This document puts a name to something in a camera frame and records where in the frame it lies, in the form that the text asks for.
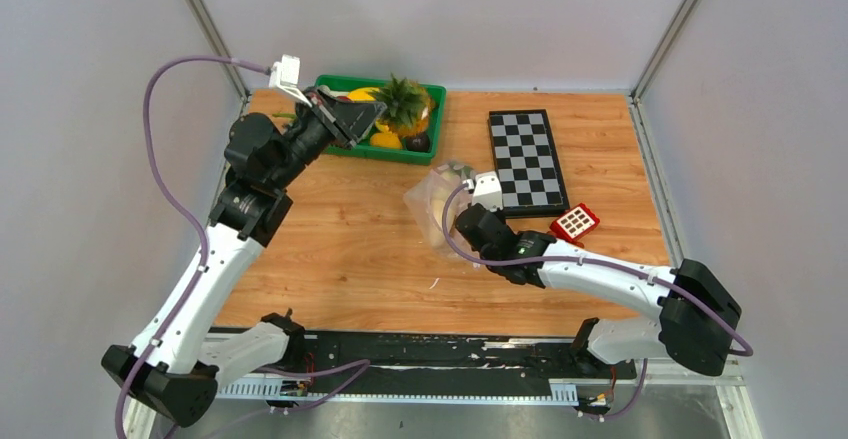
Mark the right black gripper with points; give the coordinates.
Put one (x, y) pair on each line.
(499, 215)

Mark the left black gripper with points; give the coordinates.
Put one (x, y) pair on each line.
(346, 121)

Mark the fake pineapple with green crown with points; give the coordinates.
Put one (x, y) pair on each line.
(409, 106)

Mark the clear dotted zip bag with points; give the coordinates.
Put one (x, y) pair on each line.
(415, 200)

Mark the pale yellow fake banana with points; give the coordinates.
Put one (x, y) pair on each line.
(440, 184)

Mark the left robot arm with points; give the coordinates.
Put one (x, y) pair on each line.
(169, 367)

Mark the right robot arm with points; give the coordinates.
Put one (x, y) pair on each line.
(684, 312)

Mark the yellow fake mango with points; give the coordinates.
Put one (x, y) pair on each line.
(363, 94)

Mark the orange fake fruit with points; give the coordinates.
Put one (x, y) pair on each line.
(386, 140)

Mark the dark fake passion fruit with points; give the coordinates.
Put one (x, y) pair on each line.
(419, 143)

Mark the black white checkerboard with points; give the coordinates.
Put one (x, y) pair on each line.
(527, 164)

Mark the red toy window block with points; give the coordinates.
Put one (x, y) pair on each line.
(575, 224)

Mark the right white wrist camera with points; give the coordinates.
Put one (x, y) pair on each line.
(485, 190)

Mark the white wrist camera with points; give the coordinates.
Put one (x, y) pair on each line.
(284, 78)
(485, 190)

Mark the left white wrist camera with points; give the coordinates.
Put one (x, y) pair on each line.
(284, 78)

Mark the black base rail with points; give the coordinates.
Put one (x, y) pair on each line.
(406, 367)

